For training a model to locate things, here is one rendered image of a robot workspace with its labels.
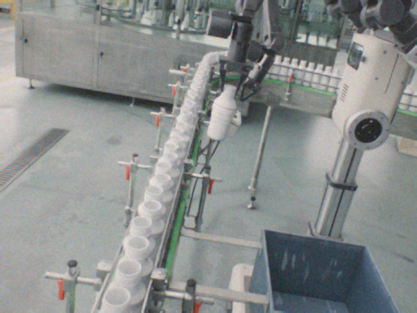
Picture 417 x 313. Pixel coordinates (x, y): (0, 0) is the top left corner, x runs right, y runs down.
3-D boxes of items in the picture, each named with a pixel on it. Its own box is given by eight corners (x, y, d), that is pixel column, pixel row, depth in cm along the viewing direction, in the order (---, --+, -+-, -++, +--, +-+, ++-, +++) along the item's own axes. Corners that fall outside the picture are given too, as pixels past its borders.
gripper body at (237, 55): (252, 72, 109) (258, 46, 107) (217, 64, 109) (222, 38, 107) (252, 68, 115) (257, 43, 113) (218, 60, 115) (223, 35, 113)
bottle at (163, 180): (142, 245, 90) (149, 182, 85) (142, 229, 96) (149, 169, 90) (168, 246, 92) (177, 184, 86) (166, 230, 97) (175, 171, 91)
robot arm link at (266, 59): (278, 59, 144) (275, 55, 150) (262, 49, 143) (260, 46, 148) (268, 74, 147) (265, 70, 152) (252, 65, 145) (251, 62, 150)
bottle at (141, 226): (142, 307, 74) (152, 235, 68) (112, 299, 74) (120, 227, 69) (153, 285, 79) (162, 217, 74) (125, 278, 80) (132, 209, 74)
